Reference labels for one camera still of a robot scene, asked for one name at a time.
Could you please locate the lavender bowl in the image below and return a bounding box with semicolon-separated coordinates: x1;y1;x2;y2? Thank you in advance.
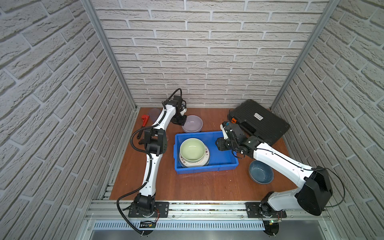
182;115;204;133

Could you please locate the light green bowl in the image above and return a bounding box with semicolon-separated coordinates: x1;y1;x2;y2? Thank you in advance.
180;138;206;163

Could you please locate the orange sunburst white plate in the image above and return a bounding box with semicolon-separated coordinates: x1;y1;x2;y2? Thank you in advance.
179;146;210;168

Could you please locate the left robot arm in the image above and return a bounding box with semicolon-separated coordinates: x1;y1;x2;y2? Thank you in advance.
133;95;187;217

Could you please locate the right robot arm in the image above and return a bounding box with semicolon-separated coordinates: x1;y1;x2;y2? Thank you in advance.
215;122;333;218

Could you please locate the blue plastic bin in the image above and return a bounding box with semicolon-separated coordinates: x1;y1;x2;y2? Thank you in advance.
174;131;239;174

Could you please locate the red pipe wrench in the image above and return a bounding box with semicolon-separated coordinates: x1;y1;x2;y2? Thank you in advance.
137;115;150;140

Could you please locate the black tool case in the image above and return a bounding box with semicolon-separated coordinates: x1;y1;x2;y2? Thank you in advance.
228;100;290;146

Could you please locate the grey blue bowl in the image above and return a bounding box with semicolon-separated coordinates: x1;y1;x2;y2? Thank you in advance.
249;160;274;185

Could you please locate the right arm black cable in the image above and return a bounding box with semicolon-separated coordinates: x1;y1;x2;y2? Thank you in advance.
227;109;346;229

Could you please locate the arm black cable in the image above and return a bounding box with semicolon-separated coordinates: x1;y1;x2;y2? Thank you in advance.
116;87;183;236
227;109;346;229

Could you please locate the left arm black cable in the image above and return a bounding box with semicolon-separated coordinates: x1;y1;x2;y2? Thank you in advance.
116;87;183;236

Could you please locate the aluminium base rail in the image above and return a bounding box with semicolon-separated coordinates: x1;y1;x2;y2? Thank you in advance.
85;200;331;231

